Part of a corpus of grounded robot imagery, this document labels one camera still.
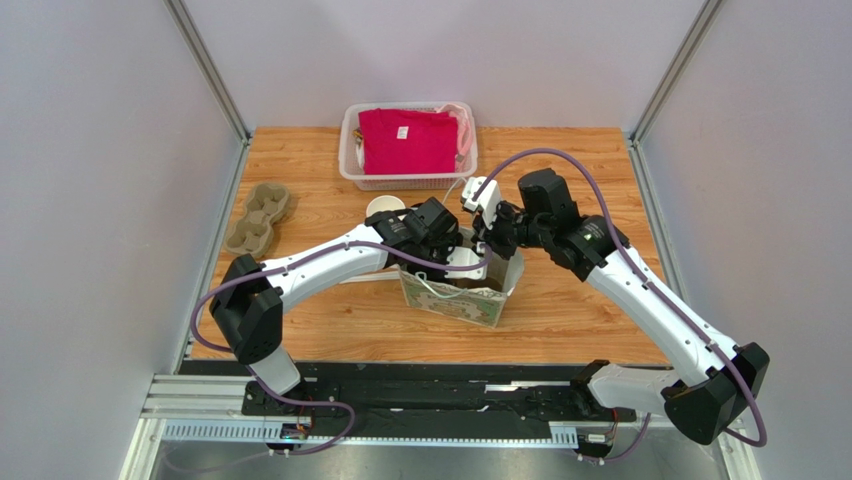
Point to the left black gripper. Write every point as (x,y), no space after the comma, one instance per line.
(444,246)

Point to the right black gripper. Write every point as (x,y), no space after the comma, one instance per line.
(489,235)

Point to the green paper gift bag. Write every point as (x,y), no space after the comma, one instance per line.
(479,302)

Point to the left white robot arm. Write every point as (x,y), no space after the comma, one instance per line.
(249,305)

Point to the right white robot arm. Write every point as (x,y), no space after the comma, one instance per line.
(705,389)

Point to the white wrapped straw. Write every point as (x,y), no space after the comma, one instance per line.
(374,277)

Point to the stack of paper cups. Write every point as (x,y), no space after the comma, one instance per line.
(385,203)

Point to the white plastic basket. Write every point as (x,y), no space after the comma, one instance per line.
(351,154)

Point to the pink cloth in basket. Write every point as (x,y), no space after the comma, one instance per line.
(465,130)

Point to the red folded shirt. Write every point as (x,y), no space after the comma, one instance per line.
(408,142)

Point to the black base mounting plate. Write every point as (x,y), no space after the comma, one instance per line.
(425,400)

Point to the brown pulp cup carrier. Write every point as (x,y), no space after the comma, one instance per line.
(252,234)

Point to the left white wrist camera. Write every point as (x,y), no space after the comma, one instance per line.
(467,263)

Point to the aluminium frame rail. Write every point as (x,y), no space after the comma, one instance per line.
(198,408)

